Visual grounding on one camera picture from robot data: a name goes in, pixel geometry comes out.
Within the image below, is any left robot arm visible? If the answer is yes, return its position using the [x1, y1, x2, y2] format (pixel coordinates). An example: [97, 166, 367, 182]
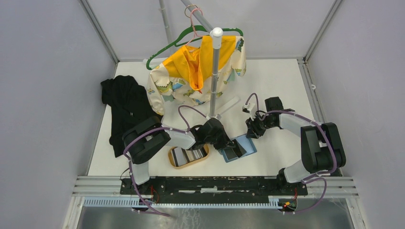
[122, 116, 236, 195]

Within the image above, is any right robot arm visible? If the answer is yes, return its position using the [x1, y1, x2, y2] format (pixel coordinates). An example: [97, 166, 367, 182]
[242, 97, 346, 195]

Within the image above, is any black garment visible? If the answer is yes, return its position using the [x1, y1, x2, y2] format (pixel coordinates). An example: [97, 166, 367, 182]
[101, 75, 162, 157]

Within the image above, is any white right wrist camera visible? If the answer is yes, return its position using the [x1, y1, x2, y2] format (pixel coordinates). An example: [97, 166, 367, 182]
[242, 103, 257, 120]

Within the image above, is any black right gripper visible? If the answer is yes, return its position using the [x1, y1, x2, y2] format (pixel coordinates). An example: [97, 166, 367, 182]
[245, 112, 276, 139]

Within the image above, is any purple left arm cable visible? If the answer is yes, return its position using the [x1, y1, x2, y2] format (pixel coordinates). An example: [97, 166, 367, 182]
[122, 105, 210, 218]

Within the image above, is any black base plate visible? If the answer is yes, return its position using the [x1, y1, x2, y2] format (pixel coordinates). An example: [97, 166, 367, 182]
[120, 177, 308, 204]

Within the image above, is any green clothes hanger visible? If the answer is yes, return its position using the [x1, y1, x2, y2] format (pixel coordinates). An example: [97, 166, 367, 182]
[145, 25, 244, 70]

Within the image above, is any yellow box of cards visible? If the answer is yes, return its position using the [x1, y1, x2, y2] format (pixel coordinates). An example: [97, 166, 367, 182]
[168, 145, 210, 169]

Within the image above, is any pink clothes hanger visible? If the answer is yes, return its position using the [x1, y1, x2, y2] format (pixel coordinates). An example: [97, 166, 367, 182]
[185, 4, 203, 45]

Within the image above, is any white clothes rack stand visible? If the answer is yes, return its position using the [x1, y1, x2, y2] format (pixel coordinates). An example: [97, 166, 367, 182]
[168, 0, 224, 119]

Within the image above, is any white slotted cable duct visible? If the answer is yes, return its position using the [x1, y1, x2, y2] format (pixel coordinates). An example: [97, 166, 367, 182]
[83, 197, 282, 210]

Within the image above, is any yellow dinosaur print shirt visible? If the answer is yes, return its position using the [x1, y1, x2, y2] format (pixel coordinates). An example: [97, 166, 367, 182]
[147, 36, 246, 115]

